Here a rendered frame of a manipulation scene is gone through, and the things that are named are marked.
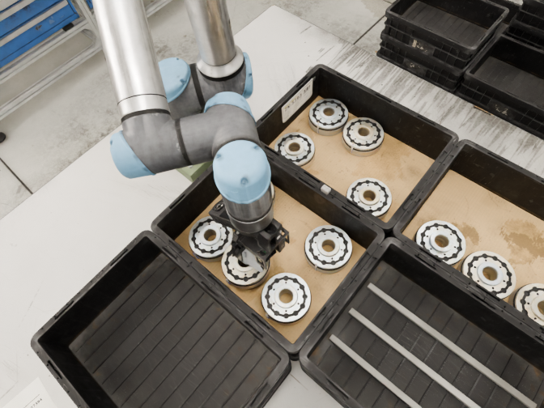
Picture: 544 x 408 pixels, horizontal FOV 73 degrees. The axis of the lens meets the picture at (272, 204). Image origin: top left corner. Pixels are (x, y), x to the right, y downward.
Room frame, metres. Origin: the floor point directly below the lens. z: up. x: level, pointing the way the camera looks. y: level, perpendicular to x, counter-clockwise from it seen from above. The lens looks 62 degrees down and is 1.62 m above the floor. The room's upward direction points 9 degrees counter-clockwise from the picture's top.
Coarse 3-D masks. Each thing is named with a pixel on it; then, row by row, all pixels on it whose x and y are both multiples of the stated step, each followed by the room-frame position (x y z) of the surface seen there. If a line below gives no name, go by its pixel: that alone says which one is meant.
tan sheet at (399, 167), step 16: (320, 96) 0.72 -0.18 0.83; (304, 112) 0.68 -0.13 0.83; (288, 128) 0.63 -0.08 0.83; (304, 128) 0.62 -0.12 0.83; (272, 144) 0.59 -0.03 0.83; (320, 144) 0.56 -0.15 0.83; (336, 144) 0.56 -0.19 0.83; (384, 144) 0.53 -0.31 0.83; (400, 144) 0.52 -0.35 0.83; (320, 160) 0.51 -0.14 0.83; (336, 160) 0.51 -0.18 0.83; (352, 160) 0.50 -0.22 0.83; (368, 160) 0.49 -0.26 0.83; (384, 160) 0.48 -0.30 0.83; (400, 160) 0.48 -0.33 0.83; (416, 160) 0.47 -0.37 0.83; (432, 160) 0.46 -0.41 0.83; (320, 176) 0.47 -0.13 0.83; (336, 176) 0.46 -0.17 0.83; (352, 176) 0.45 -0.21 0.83; (368, 176) 0.44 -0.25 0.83; (384, 176) 0.44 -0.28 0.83; (400, 176) 0.43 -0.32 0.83; (416, 176) 0.42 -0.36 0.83; (400, 192) 0.39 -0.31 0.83
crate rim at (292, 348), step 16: (272, 160) 0.48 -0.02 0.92; (192, 192) 0.42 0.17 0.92; (320, 192) 0.37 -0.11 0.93; (368, 224) 0.28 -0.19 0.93; (368, 256) 0.21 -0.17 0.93; (208, 272) 0.23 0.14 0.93; (352, 272) 0.19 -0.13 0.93; (224, 288) 0.20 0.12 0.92; (336, 288) 0.16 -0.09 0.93; (240, 304) 0.16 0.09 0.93; (256, 320) 0.13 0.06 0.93; (320, 320) 0.11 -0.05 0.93; (272, 336) 0.10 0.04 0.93; (304, 336) 0.09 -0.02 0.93; (288, 352) 0.07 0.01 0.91
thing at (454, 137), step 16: (320, 64) 0.74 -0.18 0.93; (304, 80) 0.69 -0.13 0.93; (352, 80) 0.67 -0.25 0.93; (288, 96) 0.65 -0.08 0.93; (384, 96) 0.60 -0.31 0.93; (272, 112) 0.61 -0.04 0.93; (432, 128) 0.49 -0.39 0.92; (448, 144) 0.44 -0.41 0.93; (288, 160) 0.46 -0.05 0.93; (304, 176) 0.41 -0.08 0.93; (336, 192) 0.36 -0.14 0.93; (416, 192) 0.33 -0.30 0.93; (352, 208) 0.32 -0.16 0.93; (400, 208) 0.30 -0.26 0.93; (384, 224) 0.27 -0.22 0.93
